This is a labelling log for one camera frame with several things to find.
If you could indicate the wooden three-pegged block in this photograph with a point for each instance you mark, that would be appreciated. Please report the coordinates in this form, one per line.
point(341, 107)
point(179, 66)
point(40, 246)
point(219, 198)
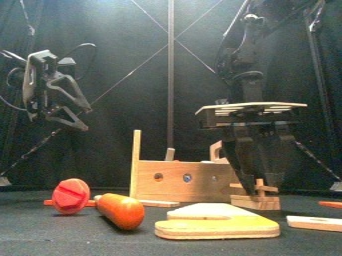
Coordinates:
point(256, 202)

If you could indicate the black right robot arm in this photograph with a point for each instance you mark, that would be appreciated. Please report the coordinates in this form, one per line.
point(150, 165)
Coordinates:
point(242, 43)

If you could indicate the small orange-red block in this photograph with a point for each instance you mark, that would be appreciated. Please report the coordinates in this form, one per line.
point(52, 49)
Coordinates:
point(332, 204)

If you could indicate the wooden toy toolbox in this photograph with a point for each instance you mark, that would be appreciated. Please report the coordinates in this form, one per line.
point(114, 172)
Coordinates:
point(178, 190)

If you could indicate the wooden cutting board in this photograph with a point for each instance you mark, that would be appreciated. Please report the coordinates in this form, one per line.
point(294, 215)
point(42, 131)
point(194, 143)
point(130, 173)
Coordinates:
point(218, 226)

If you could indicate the wooden two-hole strip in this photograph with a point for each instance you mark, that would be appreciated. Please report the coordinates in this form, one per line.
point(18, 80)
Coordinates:
point(158, 203)

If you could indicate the red-headed grey toy screw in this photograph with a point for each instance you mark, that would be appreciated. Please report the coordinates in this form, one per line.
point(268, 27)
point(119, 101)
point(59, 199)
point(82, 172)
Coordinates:
point(71, 196)

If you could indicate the white slotted mount plate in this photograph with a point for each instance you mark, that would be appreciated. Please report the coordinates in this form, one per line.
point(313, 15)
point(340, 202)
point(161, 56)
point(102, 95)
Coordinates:
point(249, 107)

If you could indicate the black diagonal frame strut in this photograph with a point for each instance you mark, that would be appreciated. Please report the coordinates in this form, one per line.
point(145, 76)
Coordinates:
point(316, 160)
point(28, 153)

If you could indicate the grey slanted frame pole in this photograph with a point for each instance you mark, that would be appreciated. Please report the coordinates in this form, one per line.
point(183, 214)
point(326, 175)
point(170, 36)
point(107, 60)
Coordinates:
point(317, 66)

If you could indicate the grey vertical frame pole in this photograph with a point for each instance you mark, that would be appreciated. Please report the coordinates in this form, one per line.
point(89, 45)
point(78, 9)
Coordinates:
point(170, 66)

